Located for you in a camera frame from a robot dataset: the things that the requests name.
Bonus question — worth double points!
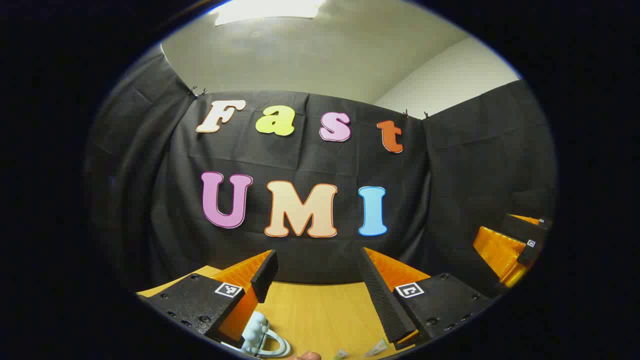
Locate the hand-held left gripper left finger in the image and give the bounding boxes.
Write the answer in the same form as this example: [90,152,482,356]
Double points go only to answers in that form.
[136,249,280,348]

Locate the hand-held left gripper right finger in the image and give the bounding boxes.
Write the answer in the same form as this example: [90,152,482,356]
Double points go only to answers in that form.
[356,246,495,351]

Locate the light blue bumpy suitcase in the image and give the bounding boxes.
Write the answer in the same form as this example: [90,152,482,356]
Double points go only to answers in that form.
[220,310,292,359]

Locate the black backdrop cloth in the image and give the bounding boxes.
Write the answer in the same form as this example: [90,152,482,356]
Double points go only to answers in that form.
[85,45,558,301]

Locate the ceiling light panel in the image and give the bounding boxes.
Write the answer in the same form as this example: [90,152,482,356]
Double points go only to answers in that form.
[215,0,327,27]

